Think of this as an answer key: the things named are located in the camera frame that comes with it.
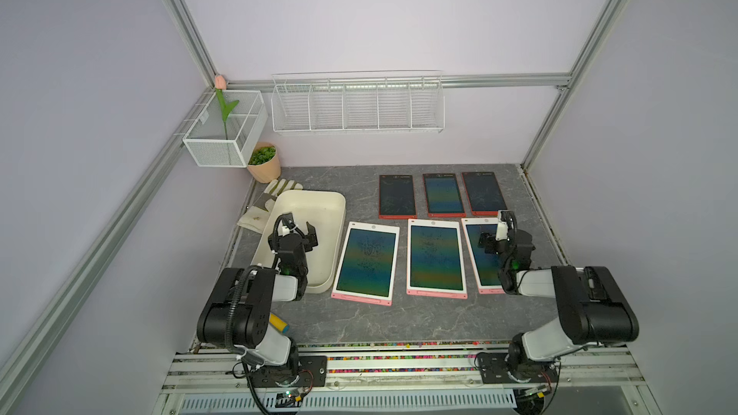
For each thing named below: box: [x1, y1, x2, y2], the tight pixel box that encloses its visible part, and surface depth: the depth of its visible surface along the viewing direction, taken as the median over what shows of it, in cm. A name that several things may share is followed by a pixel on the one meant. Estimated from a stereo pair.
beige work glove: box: [236, 178, 304, 235], surface depth 114 cm
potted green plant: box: [246, 141, 282, 184], surface depth 111 cm
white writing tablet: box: [461, 217, 506, 295], surface depth 95 cm
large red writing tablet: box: [422, 172, 467, 219], surface depth 114 cm
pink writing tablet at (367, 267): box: [330, 220, 401, 307], surface depth 95 cm
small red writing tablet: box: [461, 171, 508, 217], surface depth 114 cm
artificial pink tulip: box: [214, 74, 240, 141], surface depth 92 cm
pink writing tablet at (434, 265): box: [406, 219, 468, 300], surface depth 96 cm
